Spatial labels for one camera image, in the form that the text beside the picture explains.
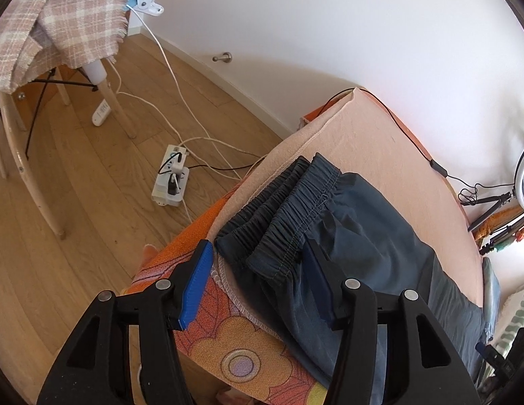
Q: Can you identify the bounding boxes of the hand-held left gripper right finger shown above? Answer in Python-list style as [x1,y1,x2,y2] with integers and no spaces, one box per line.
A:
[302,238,484,405]

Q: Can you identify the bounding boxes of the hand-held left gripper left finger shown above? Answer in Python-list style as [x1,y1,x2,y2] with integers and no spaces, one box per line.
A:
[36,238,215,405]

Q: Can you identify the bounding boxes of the dark grey pants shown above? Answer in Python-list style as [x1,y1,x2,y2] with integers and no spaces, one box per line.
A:
[214,153,493,405]

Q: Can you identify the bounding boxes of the person's foot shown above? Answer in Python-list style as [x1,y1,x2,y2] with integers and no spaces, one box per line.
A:
[140,244,158,271]

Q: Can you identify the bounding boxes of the white patterned textile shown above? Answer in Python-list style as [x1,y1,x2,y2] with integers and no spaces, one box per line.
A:
[492,285,524,357]

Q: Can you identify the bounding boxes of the orange floral bed cover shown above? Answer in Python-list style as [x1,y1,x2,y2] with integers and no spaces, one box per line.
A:
[131,107,343,405]

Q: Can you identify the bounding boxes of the light blue jeans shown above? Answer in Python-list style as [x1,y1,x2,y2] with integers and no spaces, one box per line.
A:
[481,257,504,330]

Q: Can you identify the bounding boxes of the white power strip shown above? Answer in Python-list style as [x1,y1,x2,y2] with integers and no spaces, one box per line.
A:
[151,143,191,211]

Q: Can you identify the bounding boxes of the folded black tripod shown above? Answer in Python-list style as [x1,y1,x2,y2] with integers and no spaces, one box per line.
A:
[479,213,524,257]

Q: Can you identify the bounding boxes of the peach blanket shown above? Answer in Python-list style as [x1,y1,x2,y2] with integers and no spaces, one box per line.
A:
[209,87,486,334]

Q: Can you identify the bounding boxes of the blue chair with wooden legs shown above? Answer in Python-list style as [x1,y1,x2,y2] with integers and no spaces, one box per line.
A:
[0,0,138,241]

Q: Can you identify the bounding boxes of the white remote control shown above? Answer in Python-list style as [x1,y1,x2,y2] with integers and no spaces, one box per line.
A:
[92,98,112,126]

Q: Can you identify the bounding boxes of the beige plaid blanket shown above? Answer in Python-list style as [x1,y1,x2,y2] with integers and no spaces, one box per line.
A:
[0,0,142,93]

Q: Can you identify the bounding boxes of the thin black floor cable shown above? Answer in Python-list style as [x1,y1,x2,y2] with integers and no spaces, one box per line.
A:
[187,162,255,174]

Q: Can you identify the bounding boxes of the black ring light tripod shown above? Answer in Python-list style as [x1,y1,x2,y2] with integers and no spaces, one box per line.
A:
[467,192,514,234]

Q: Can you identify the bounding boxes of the black ring light cable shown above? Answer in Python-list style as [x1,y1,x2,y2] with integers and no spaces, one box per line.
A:
[319,86,505,207]

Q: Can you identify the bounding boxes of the white lamp cable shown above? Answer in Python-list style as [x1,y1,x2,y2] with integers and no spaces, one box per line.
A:
[129,6,267,180]

